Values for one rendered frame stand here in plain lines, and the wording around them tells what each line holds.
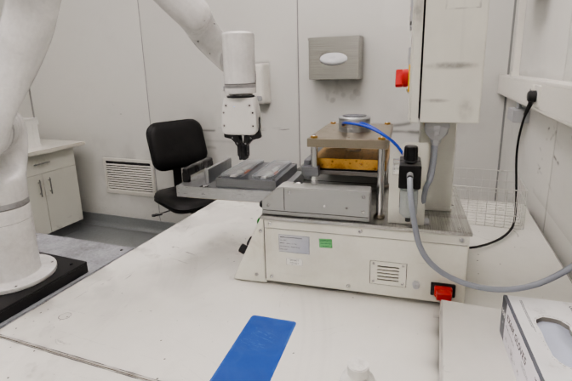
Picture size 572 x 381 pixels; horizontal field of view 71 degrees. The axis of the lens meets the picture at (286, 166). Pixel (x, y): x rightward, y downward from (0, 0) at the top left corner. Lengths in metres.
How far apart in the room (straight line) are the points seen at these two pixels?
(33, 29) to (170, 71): 2.12
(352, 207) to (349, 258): 0.12
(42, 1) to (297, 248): 0.76
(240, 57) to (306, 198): 0.40
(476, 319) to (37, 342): 0.85
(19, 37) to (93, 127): 2.64
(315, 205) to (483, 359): 0.43
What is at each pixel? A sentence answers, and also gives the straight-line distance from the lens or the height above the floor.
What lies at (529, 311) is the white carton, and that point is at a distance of 0.81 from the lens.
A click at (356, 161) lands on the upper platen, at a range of 0.94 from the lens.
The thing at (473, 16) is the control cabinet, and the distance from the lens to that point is 0.86.
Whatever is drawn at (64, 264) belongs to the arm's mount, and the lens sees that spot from 1.23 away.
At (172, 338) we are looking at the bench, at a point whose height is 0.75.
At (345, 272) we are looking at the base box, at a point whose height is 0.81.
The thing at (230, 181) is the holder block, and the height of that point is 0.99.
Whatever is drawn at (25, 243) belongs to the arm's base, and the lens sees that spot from 1.16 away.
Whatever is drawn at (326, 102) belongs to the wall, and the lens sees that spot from 2.61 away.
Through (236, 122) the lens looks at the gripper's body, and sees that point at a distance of 1.08.
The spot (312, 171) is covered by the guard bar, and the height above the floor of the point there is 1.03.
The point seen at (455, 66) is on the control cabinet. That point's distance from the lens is 0.85.
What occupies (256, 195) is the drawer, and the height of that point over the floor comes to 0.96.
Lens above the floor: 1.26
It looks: 13 degrees down
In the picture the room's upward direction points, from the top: 1 degrees counter-clockwise
